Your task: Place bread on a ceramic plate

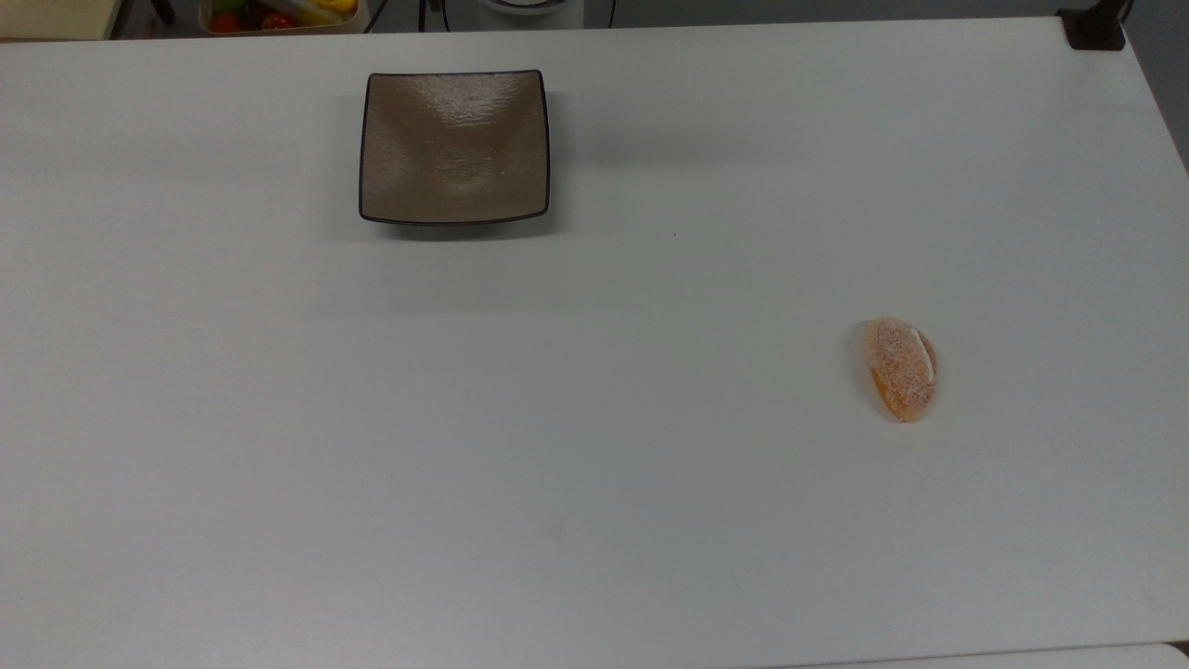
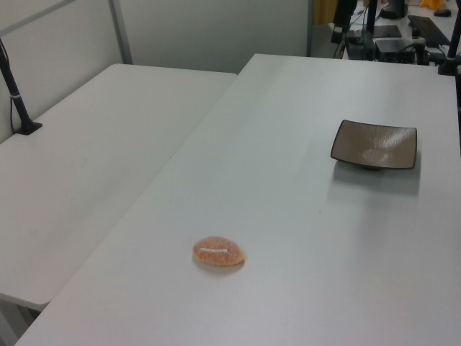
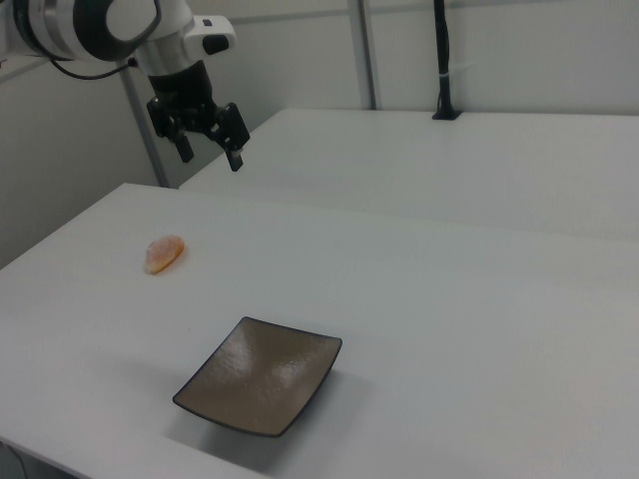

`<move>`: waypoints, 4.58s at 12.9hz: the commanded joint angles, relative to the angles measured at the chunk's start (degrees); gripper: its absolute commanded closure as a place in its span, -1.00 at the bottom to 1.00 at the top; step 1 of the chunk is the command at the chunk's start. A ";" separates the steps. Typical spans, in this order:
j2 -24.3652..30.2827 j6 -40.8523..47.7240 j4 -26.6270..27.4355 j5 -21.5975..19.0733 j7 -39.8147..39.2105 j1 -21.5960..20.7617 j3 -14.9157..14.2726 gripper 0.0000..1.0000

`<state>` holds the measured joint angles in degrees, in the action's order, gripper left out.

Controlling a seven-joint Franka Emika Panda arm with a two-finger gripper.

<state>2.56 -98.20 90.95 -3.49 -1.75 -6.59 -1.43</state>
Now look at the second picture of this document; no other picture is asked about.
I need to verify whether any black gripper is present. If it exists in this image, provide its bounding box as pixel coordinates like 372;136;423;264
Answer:
331;0;358;43

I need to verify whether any sugared orange bread roll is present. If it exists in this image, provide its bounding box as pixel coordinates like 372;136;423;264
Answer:
192;235;248;267

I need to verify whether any brown square ceramic plate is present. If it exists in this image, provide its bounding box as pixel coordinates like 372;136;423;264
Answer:
330;119;419;171

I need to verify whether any black monitor stand pole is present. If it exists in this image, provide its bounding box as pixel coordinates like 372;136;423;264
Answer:
365;0;377;40

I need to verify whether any black flat monitor base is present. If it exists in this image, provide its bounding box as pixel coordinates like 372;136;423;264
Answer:
374;25;403;38

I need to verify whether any black electronics box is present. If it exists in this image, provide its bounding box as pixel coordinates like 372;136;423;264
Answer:
374;38;416;63

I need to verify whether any black keyboard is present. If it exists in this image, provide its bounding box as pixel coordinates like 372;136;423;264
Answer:
408;14;451;46

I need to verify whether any white side table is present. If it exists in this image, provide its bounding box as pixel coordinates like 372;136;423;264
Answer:
0;63;238;313

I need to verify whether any black pole stand with band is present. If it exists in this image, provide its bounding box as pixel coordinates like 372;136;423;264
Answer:
0;37;43;136

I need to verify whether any grey partition post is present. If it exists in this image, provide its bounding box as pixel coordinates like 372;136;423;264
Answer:
306;0;314;57
109;0;133;65

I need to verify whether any black clamped camera stand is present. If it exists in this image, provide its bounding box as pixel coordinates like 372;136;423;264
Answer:
437;27;461;76

